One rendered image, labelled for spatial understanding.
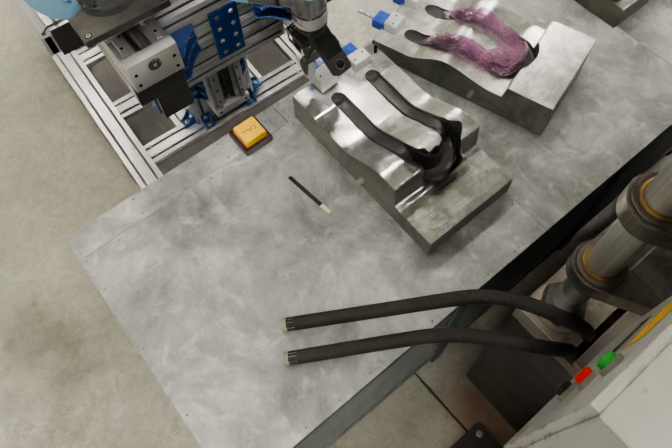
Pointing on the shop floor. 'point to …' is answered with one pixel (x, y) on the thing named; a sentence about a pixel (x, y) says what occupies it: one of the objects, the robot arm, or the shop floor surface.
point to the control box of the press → (607, 396)
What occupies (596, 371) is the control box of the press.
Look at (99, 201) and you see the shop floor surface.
